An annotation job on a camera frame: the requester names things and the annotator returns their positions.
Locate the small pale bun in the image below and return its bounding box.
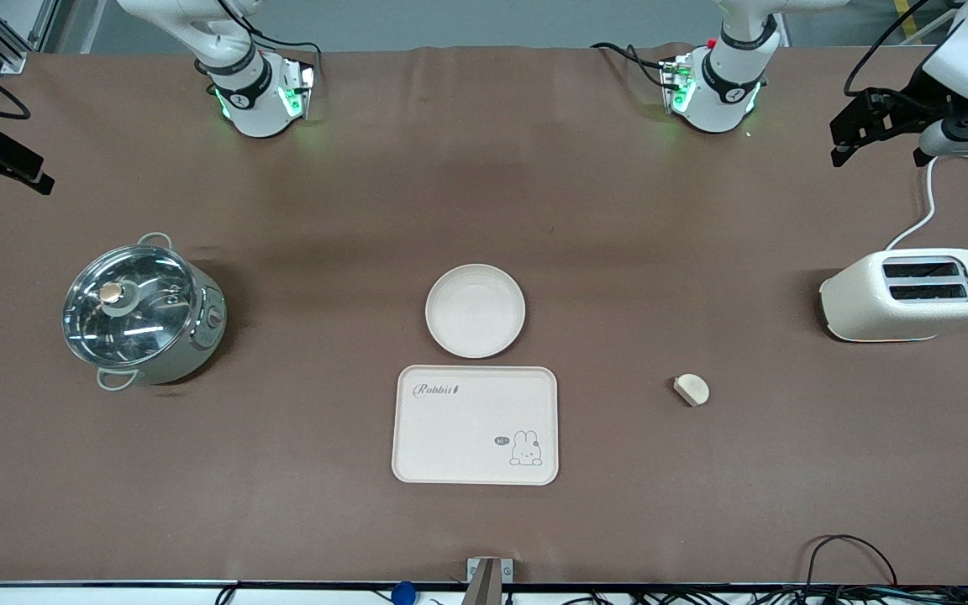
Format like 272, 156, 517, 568
673, 373, 711, 408

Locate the round cream plate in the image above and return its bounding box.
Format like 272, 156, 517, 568
425, 263, 527, 360

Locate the cream rabbit print tray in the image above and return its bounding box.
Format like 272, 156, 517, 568
391, 364, 560, 487

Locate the glass pot lid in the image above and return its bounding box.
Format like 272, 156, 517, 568
62, 244, 199, 369

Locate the cream two-slot toaster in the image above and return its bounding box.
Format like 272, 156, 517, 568
818, 248, 968, 343

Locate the pale green electric pot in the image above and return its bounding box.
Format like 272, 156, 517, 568
62, 232, 228, 392

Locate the brown table mat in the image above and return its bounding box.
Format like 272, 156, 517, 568
0, 44, 968, 587

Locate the aluminium frame profile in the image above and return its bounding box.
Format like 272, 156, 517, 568
0, 0, 61, 75
902, 0, 968, 45

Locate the white toaster power cable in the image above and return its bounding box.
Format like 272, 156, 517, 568
886, 155, 939, 251

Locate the black left base cable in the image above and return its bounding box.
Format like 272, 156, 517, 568
592, 42, 671, 89

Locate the black base cable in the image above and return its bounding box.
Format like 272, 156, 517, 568
592, 42, 671, 89
224, 0, 323, 81

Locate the black right base cable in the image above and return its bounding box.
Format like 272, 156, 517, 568
224, 0, 323, 81

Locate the black looped cable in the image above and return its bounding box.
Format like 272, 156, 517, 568
803, 534, 901, 605

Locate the black cable bundle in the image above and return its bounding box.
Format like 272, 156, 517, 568
560, 584, 968, 605

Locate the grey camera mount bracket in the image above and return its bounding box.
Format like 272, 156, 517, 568
466, 557, 514, 605

